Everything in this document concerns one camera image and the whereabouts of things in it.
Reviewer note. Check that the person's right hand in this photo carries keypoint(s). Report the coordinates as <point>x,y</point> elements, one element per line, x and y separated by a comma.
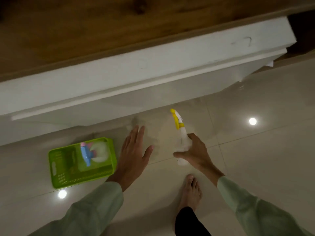
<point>198,156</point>

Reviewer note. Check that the person's left hand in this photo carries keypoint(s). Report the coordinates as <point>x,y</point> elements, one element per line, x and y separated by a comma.
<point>131,160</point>

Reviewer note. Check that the person's right thumb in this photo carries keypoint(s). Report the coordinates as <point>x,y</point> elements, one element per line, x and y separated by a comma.
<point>181,154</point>

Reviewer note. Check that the person's left thumb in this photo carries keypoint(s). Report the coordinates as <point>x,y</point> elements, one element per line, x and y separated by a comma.
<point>149,153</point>

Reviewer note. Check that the clear spray bottle yellow nozzle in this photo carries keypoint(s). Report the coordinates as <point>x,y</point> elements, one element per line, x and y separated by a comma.
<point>183,142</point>

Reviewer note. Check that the person's left forearm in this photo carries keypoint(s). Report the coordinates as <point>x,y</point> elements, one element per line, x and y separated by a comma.
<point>86,211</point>

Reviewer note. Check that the person's right forearm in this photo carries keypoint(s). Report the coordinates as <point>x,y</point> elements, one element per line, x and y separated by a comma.
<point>251,208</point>

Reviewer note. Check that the person's bare foot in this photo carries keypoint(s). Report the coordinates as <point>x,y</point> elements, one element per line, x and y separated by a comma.
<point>190,194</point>

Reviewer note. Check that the white round cloth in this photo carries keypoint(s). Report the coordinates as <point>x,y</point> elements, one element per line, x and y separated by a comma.
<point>102,151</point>

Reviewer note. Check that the blue spray bottle pink cap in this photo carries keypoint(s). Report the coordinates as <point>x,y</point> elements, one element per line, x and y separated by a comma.
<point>86,154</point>

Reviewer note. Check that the person's leg black trousers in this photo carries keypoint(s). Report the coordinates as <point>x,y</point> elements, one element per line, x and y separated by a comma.
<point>188,224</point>

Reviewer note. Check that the white furniture base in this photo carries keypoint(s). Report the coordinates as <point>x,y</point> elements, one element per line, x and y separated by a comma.
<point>147,76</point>

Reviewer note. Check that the green plastic basket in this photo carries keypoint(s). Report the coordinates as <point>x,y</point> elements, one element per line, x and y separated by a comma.
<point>61,169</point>

